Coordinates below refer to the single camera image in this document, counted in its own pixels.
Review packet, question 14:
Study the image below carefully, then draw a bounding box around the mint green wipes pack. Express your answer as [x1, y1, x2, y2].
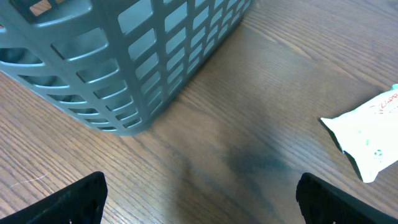
[320, 84, 397, 183]

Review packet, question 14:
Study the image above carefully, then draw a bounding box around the grey plastic mesh basket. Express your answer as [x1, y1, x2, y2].
[1, 0, 252, 136]

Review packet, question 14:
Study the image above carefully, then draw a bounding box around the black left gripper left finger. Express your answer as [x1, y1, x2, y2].
[1, 171, 108, 224]

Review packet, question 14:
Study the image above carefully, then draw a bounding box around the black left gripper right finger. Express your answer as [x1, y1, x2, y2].
[295, 172, 397, 224]

